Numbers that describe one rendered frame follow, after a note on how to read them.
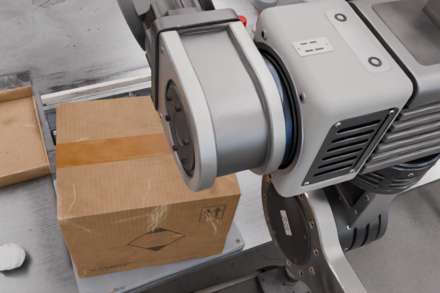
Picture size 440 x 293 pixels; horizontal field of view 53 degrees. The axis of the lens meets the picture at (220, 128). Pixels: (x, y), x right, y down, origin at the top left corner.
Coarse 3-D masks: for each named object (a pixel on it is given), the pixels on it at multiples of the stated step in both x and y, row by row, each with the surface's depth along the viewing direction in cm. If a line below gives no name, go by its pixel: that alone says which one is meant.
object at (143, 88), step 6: (150, 84) 109; (120, 90) 107; (126, 90) 107; (132, 90) 107; (138, 90) 108; (144, 90) 109; (150, 90) 110; (90, 96) 105; (96, 96) 105; (102, 96) 105; (108, 96) 106; (114, 96) 106; (120, 96) 107; (66, 102) 103; (48, 108) 101; (54, 108) 102
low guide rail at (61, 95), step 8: (120, 80) 115; (128, 80) 116; (136, 80) 117; (144, 80) 118; (80, 88) 112; (88, 88) 112; (96, 88) 113; (104, 88) 114; (112, 88) 115; (48, 96) 109; (56, 96) 110; (64, 96) 111; (72, 96) 112
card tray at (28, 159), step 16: (0, 96) 115; (16, 96) 117; (32, 96) 119; (0, 112) 114; (16, 112) 115; (32, 112) 116; (0, 128) 112; (16, 128) 112; (32, 128) 113; (0, 144) 109; (16, 144) 109; (32, 144) 110; (0, 160) 106; (16, 160) 107; (32, 160) 107; (0, 176) 100; (16, 176) 101; (32, 176) 104
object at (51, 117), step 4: (144, 84) 120; (124, 88) 118; (144, 92) 118; (148, 92) 119; (88, 96) 115; (124, 96) 117; (128, 96) 117; (140, 96) 117; (52, 104) 112; (52, 112) 111; (48, 116) 110; (52, 116) 110; (48, 120) 109; (52, 120) 109; (48, 124) 108; (52, 124) 109; (52, 128) 108
